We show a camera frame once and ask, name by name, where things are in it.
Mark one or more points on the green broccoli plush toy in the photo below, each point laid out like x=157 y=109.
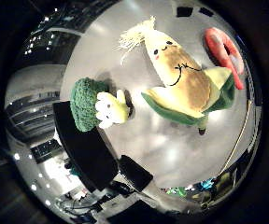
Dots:
x=84 y=104

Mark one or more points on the yellow corn plush toy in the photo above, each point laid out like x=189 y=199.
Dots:
x=184 y=84

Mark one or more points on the black fabric container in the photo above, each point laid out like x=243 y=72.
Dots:
x=84 y=155

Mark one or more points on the green bag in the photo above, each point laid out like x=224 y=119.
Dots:
x=176 y=191

